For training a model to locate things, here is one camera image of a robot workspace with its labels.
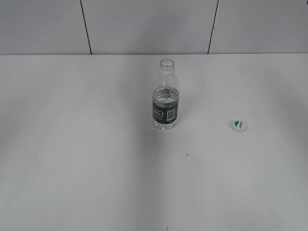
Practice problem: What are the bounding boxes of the clear green-label water bottle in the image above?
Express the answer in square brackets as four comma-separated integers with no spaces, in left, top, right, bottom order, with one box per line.
[152,59,180,130]

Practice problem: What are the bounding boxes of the white green-logo bottle cap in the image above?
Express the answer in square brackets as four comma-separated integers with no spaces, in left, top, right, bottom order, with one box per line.
[228,120,248,133]

